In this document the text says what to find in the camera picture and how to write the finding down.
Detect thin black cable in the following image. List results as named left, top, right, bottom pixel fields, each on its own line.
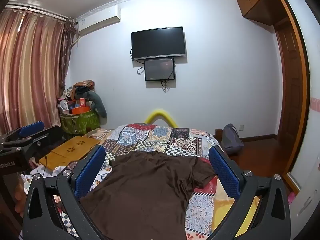
left=35, top=155, right=49, bottom=178

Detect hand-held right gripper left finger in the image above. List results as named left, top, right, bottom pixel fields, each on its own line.
left=22, top=145, right=113, bottom=240

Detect white air conditioner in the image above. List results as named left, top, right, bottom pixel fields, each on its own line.
left=76, top=5, right=121, bottom=37

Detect large black wall television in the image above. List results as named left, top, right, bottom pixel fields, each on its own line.
left=131, top=26, right=187, bottom=61

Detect pink striped curtain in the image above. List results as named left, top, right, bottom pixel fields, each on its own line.
left=0, top=5, right=69, bottom=135

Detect wooden door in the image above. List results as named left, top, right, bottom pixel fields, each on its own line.
left=274, top=17, right=305, bottom=144

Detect brown t-shirt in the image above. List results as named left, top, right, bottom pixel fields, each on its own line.
left=80, top=151, right=217, bottom=240

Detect brown orange bag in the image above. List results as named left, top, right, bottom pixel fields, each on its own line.
left=72, top=79, right=96, bottom=93

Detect dark brown patterned curtain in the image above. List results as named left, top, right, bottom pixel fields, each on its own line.
left=60, top=17, right=77, bottom=98

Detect grey plush toy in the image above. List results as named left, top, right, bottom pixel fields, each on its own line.
left=77, top=91, right=108, bottom=118

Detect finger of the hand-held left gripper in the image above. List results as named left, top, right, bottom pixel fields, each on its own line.
left=2, top=125, right=66, bottom=160
left=0, top=121, right=45, bottom=144

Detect wooden lap desk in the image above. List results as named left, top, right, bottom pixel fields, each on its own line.
left=39, top=136, right=100, bottom=171

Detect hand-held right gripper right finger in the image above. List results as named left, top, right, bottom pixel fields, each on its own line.
left=208, top=145, right=292, bottom=240

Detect green storage bag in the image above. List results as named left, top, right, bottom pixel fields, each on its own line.
left=60, top=111, right=101, bottom=135

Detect person's left hand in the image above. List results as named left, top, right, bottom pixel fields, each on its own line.
left=14, top=177, right=27, bottom=218

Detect grey bag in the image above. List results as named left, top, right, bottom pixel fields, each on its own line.
left=221, top=124, right=244, bottom=155

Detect patchwork bedspread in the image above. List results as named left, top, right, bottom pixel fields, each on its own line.
left=54, top=123, right=260, bottom=240

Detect small black wall monitor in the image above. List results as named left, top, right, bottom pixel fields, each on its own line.
left=144, top=58, right=175, bottom=82

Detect wooden overhead cabinet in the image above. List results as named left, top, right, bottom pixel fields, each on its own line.
left=235, top=0, right=290, bottom=26

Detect orange box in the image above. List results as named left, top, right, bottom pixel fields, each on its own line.
left=69, top=106, right=90, bottom=115

